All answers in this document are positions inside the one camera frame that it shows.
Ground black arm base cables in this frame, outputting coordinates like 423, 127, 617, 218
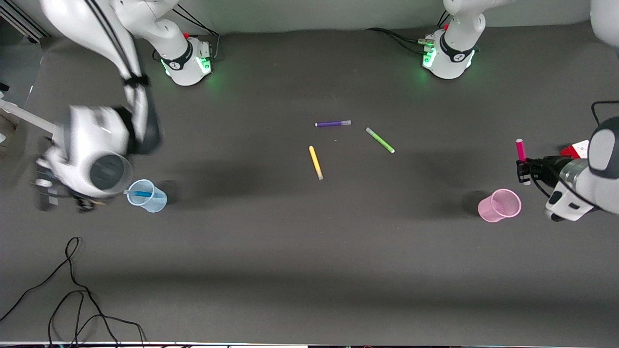
365, 10, 453, 57
172, 7, 221, 62

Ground black left arm base cables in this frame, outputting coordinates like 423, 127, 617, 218
365, 10, 453, 57

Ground green marker pen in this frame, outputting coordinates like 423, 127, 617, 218
366, 127, 396, 154

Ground yellow marker pen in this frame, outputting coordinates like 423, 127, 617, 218
309, 145, 324, 181

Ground translucent blue plastic cup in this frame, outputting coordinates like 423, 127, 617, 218
127, 179, 168, 213

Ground aluminium frame rail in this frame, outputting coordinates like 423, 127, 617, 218
0, 1, 50, 45

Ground black right arm base cables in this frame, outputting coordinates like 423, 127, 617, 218
172, 7, 221, 62

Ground pink marker pen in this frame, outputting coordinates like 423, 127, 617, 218
516, 138, 531, 186

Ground translucent pink plastic cup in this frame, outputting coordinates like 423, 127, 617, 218
478, 188, 522, 223

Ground thin black loose cable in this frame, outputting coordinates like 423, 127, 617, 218
0, 236, 146, 347

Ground red and white cube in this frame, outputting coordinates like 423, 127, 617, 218
560, 140, 591, 160

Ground dark grey table mat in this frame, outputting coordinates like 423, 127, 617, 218
0, 22, 619, 345

